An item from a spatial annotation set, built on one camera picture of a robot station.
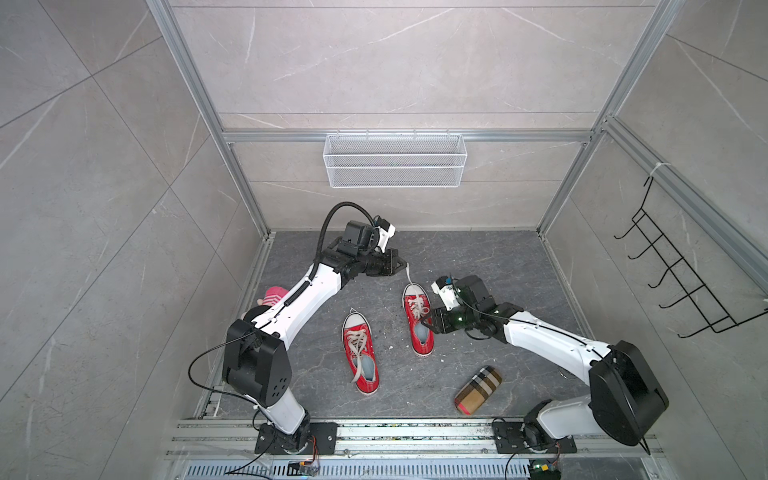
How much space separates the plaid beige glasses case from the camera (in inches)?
30.7

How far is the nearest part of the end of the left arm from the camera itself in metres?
0.60

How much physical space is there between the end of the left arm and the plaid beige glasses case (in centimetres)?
40
